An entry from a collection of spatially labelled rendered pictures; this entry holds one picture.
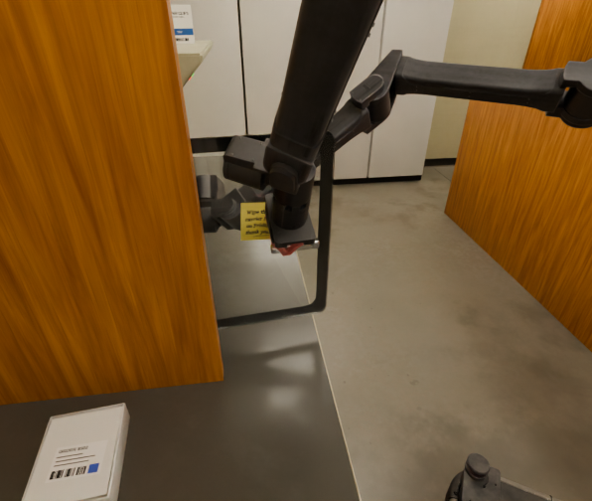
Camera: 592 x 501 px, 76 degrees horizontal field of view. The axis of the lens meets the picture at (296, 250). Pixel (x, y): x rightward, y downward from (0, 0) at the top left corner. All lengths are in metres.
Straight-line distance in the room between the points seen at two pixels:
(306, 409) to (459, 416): 1.35
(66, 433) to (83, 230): 0.34
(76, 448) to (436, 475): 1.41
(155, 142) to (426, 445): 1.65
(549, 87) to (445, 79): 0.18
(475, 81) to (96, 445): 0.92
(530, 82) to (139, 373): 0.90
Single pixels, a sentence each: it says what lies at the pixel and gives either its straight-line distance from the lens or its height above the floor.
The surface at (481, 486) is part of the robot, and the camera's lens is 1.54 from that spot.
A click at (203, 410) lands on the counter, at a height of 0.94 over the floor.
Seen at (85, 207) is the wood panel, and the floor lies 1.33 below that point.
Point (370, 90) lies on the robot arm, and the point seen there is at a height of 1.43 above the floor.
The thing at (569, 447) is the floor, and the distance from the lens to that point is 2.15.
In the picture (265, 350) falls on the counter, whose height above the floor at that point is 0.94.
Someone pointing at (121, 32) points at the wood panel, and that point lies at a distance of 0.54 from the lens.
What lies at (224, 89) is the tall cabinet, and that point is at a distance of 3.76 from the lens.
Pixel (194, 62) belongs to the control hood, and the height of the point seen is 1.50.
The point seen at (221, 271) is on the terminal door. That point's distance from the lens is 0.75.
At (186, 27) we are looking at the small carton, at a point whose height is 1.54.
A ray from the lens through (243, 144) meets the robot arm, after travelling 0.54.
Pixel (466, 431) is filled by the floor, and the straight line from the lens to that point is 1.99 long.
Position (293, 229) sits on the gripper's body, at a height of 1.27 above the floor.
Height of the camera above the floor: 1.56
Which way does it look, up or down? 32 degrees down
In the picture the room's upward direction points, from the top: straight up
